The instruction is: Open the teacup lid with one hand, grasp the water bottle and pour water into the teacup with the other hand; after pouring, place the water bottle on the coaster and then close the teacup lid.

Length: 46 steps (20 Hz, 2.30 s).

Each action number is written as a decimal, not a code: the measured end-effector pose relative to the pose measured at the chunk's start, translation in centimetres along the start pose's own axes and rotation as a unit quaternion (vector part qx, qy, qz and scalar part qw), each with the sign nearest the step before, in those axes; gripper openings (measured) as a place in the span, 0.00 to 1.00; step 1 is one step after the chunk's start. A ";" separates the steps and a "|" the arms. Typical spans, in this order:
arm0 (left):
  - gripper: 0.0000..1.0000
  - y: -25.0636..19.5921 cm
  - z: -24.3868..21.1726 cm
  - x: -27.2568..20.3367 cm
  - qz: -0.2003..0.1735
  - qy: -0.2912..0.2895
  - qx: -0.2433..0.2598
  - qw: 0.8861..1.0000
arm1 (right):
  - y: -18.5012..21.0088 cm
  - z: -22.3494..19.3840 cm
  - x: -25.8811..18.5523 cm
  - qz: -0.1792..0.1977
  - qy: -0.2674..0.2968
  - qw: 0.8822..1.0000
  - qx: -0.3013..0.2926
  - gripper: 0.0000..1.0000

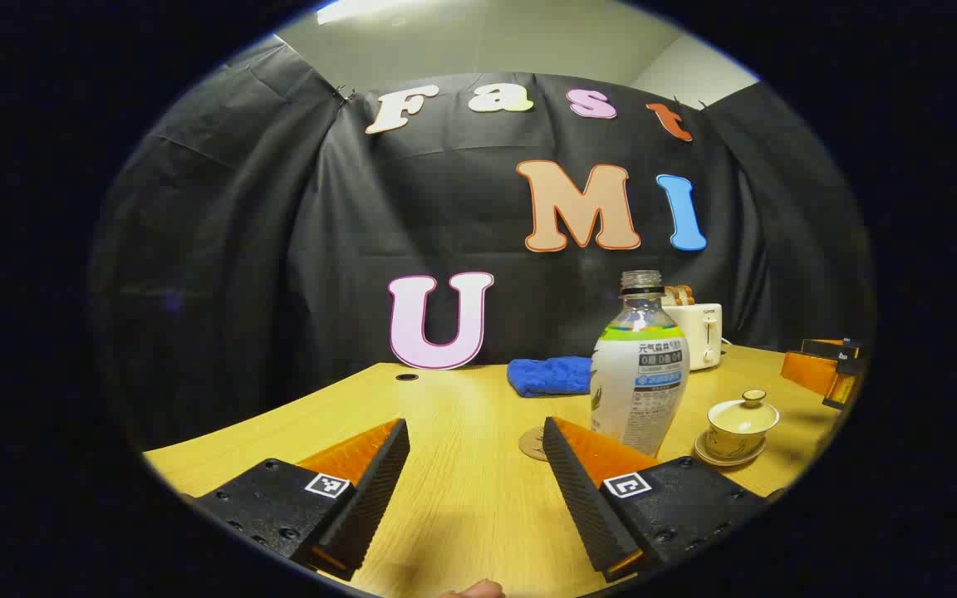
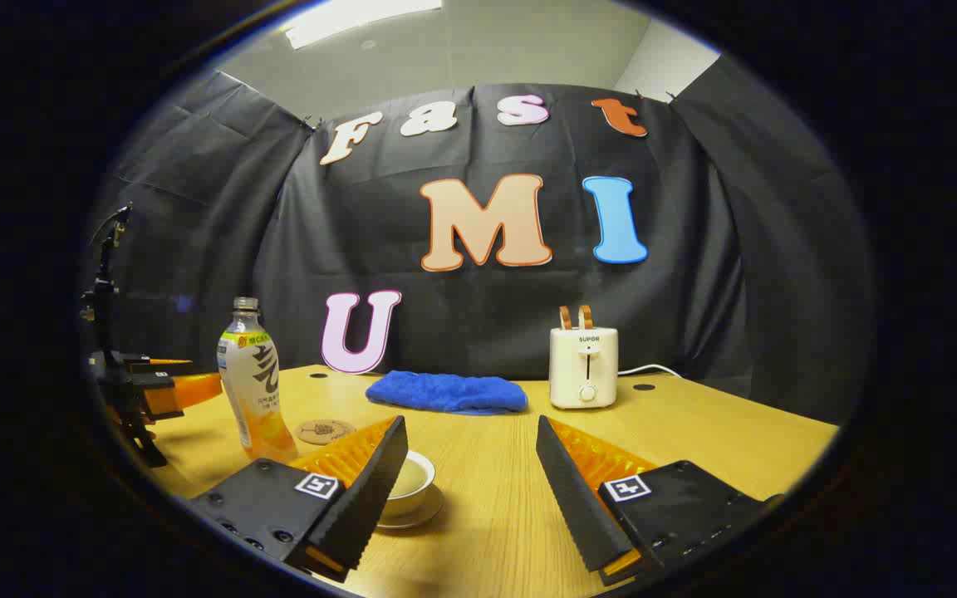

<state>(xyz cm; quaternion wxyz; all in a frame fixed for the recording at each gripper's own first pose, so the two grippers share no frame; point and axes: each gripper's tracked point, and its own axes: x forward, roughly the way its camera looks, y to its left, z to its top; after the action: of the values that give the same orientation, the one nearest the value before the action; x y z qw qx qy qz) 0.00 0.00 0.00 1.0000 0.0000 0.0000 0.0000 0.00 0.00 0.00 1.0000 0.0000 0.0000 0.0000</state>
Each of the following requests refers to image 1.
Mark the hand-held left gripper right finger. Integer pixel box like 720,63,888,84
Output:
542,416,770,582

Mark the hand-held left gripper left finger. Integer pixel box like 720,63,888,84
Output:
192,418,410,582

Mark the cream teacup lid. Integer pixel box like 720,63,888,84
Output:
709,389,780,433

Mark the cream ceramic teacup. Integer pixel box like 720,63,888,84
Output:
707,414,780,459

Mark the clear labelled water bottle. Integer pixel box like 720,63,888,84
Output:
590,270,691,456

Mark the cream teacup saucer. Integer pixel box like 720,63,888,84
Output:
694,430,768,467

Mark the white toaster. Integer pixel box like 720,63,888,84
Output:
663,303,723,371

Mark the blue towel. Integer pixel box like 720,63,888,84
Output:
507,356,594,398

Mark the black backdrop cloth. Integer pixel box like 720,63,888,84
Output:
88,37,876,453

